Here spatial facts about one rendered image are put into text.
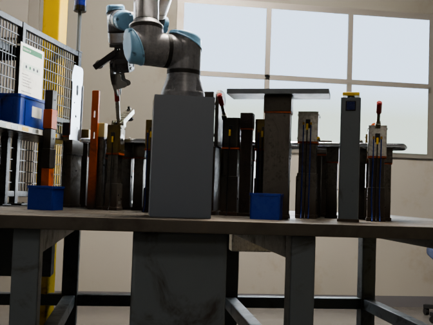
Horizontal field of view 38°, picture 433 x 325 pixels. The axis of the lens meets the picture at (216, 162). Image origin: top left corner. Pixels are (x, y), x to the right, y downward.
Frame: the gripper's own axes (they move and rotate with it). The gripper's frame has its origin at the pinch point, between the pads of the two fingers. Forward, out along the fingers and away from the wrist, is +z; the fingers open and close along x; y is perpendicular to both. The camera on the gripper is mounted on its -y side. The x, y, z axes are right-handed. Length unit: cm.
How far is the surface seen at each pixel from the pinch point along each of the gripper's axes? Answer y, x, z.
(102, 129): -7.3, -1.8, 15.7
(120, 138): 2.9, -7.2, 18.2
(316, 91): 84, -22, -4
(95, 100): -9.9, 0.2, 3.7
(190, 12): -21, 206, -23
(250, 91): 60, -22, -4
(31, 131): -32.3, -15.4, 13.8
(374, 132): 104, -8, 14
